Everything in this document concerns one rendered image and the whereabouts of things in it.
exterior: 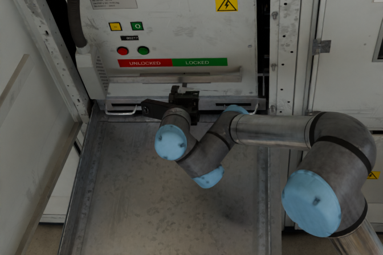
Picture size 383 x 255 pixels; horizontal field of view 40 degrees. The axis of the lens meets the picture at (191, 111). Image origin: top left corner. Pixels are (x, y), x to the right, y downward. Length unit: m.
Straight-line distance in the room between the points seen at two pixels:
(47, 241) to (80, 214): 1.00
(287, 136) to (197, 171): 0.25
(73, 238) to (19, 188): 0.21
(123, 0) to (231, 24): 0.29
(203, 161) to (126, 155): 0.45
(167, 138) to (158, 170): 0.41
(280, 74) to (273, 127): 0.34
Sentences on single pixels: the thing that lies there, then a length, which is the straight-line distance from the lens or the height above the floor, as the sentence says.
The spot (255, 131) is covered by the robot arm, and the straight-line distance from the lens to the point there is 1.22.
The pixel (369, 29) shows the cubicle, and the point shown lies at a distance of 1.36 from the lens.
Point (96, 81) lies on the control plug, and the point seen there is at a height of 1.14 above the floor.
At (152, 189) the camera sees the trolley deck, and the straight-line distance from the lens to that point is 1.59.
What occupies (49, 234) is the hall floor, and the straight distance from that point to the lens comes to 2.60.
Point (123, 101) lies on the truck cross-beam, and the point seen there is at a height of 0.92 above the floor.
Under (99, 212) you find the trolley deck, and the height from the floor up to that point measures 0.85.
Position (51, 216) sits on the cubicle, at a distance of 2.48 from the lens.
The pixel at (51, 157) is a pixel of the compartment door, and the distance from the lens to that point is 1.69.
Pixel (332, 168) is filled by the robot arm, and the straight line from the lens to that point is 0.97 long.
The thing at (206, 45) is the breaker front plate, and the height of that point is 1.15.
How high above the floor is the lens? 2.23
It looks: 53 degrees down
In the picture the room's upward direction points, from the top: 11 degrees counter-clockwise
